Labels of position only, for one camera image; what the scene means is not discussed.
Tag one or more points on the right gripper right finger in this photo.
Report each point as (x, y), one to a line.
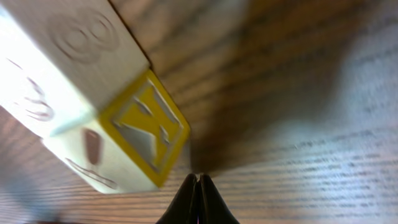
(212, 209)

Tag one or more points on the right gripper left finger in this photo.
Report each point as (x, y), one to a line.
(183, 209)

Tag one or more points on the white block red mark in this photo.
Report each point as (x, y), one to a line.
(132, 145)

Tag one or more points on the white block red M side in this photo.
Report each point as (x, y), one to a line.
(64, 61)

